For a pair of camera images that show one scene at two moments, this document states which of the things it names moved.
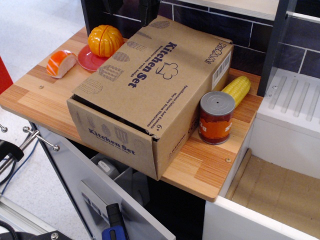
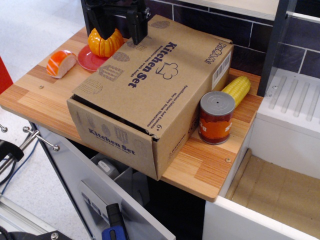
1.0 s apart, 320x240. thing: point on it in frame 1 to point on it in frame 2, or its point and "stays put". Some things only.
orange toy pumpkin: [105, 40] stays put
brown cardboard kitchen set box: [140, 109] stays put
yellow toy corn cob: [238, 88] stays put
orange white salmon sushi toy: [60, 62] stays put
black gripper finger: [113, 6] to [105, 20]
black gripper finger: [149, 10] to [139, 20]
